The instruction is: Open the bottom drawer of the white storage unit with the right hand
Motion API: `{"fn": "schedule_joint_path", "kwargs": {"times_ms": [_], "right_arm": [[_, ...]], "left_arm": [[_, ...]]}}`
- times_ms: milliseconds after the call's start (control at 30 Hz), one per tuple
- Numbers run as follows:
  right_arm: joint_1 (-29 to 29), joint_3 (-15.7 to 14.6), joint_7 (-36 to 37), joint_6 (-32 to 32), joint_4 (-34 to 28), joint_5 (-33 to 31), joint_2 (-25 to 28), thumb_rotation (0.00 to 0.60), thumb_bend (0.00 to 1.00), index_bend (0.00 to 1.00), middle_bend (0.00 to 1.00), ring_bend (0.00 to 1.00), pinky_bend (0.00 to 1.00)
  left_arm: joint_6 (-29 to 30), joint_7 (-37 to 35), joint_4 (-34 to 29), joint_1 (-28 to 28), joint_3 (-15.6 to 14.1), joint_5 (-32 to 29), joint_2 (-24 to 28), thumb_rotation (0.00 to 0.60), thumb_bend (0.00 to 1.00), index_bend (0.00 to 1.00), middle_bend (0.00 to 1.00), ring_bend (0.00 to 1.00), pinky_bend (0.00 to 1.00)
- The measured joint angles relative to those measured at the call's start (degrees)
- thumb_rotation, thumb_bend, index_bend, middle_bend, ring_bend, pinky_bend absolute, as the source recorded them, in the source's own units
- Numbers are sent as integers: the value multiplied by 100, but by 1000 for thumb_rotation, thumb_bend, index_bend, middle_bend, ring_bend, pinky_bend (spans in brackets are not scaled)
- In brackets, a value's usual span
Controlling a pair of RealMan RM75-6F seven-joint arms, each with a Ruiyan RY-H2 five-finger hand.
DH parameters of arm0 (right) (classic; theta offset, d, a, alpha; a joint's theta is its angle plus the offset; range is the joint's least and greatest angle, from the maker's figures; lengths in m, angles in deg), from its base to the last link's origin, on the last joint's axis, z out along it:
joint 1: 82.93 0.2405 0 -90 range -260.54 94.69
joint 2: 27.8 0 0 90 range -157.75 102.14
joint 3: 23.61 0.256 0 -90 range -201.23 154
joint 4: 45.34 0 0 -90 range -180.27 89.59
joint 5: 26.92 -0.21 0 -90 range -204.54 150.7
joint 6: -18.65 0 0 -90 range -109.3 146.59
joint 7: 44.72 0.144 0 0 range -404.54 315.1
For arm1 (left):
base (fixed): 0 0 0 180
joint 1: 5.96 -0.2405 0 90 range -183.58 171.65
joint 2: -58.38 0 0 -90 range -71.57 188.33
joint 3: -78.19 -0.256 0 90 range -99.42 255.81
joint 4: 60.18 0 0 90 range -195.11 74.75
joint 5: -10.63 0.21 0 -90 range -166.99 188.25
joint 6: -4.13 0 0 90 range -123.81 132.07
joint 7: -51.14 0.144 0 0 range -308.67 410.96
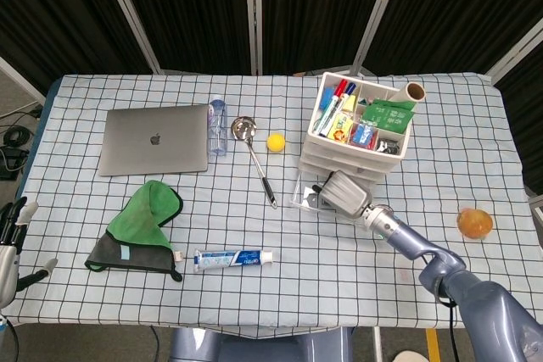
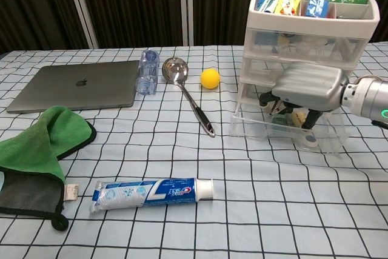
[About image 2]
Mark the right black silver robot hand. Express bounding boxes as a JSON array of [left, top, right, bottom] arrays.
[[258, 61, 350, 130]]

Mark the clear bottom drawer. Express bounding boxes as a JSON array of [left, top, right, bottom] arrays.
[[229, 103, 348, 155]]

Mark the clear drawer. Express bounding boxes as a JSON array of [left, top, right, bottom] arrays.
[[229, 103, 348, 155], [246, 27, 369, 63], [242, 55, 354, 86]]

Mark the clear top drawer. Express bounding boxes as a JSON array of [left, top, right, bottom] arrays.
[[246, 27, 369, 63]]

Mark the clear middle drawer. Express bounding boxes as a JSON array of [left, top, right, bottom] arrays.
[[242, 55, 354, 86]]

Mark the clear plastic drawer unit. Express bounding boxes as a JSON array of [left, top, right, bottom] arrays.
[[236, 0, 381, 115]]

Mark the small beige block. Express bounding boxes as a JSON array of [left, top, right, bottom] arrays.
[[292, 112, 307, 128]]

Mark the small white round case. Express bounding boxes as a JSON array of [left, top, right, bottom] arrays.
[[304, 135, 319, 149]]

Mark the blue plastic packet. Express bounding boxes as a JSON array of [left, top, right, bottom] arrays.
[[304, 0, 331, 18]]

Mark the yellow snack packet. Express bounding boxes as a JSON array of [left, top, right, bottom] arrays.
[[274, 0, 303, 17]]

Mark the yellow ball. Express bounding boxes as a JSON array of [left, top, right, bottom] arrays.
[[200, 69, 221, 90]]

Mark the blue checked tablecloth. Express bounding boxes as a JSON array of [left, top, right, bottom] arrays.
[[0, 43, 388, 259]]

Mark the clear plastic water bottle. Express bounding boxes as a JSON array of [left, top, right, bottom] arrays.
[[135, 48, 161, 96]]

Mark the blue white toothpaste tube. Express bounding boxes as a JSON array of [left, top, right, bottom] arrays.
[[89, 177, 215, 214]]

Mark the black folding screen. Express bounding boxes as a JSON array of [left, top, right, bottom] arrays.
[[0, 0, 388, 51]]

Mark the grey closed laptop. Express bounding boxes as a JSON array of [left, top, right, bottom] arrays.
[[5, 60, 140, 114]]

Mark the green grey microfibre cloth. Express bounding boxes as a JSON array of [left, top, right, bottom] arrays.
[[0, 105, 98, 232]]

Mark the steel ladle black handle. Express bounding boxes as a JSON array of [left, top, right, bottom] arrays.
[[161, 57, 217, 138]]

